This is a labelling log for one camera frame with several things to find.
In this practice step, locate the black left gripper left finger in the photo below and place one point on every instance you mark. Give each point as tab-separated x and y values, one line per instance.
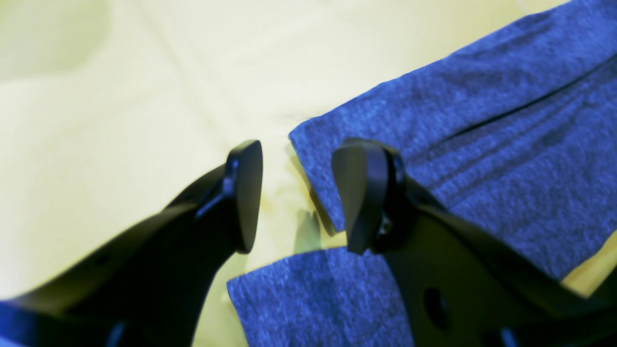
146	287

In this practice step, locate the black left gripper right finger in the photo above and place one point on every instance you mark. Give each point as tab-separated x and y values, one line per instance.
460	286

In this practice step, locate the yellow table cloth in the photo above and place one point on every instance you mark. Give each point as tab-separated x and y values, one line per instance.
110	107

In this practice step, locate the grey long-sleeve T-shirt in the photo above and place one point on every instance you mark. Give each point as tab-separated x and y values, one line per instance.
515	132

